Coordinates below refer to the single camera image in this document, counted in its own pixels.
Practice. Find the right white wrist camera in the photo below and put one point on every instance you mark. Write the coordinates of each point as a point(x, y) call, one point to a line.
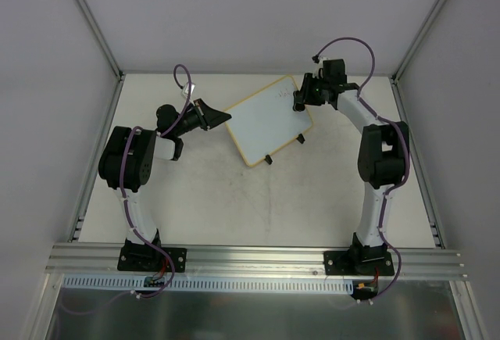
point(318, 60)

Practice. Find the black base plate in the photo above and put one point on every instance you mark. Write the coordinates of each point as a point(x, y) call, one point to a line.
point(337, 263)
point(143, 258)

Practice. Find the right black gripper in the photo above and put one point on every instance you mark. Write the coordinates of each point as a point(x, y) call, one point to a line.
point(307, 92)

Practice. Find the white slotted cable duct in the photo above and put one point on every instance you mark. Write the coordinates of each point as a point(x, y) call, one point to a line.
point(211, 284)

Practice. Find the right aluminium frame post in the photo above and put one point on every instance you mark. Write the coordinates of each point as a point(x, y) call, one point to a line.
point(419, 38)

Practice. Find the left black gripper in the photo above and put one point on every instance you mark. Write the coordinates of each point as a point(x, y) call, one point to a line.
point(203, 116)

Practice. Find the aluminium frame post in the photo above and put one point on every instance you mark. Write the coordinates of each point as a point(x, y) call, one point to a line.
point(96, 31)
point(419, 38)

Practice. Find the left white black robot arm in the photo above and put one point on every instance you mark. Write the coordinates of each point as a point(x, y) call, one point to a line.
point(126, 166)

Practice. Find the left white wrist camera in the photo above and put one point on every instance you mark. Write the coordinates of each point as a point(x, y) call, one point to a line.
point(187, 90)

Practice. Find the yellow framed whiteboard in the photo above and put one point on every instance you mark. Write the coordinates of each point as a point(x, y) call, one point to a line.
point(264, 122)

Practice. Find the left black whiteboard foot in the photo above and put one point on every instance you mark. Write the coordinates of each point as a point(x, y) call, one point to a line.
point(268, 159)

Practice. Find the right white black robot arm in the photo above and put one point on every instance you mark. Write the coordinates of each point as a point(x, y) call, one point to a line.
point(383, 166)

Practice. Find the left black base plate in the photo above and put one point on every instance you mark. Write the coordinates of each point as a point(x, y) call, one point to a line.
point(143, 258)

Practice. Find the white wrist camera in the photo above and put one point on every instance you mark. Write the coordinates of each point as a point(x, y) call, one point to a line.
point(318, 60)
point(187, 90)

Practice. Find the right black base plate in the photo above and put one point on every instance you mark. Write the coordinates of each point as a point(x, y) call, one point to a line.
point(337, 263)

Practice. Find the left aluminium frame post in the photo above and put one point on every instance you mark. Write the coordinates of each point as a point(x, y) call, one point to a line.
point(96, 31)

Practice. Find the aluminium mounting rail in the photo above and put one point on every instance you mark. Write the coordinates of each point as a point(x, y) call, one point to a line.
point(256, 261)

